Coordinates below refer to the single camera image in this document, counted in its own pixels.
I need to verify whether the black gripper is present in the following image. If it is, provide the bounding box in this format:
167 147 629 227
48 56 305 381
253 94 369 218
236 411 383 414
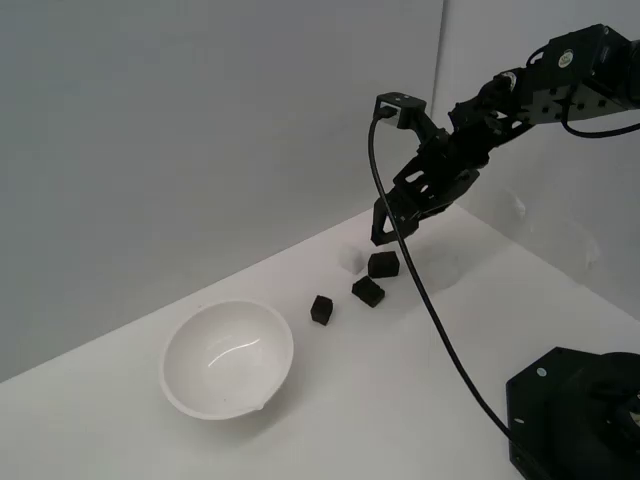
369 125 489 247

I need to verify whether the black foam cube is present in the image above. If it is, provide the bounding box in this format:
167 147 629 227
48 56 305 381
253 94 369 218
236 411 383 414
367 251 402 280
351 276 387 308
309 294 335 327

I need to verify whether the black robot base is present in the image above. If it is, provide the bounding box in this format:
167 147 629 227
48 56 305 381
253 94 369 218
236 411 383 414
505 346 640 480

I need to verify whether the white bowl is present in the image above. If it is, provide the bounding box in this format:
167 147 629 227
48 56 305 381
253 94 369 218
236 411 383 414
160 298 295 422

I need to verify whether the thick black camera cable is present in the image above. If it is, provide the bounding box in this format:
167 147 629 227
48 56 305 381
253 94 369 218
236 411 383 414
368 107 516 444

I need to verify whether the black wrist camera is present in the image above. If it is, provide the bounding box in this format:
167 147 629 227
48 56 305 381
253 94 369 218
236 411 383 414
373 91 451 147

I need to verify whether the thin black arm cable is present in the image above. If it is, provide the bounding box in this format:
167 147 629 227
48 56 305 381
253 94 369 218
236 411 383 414
560 97 640 140

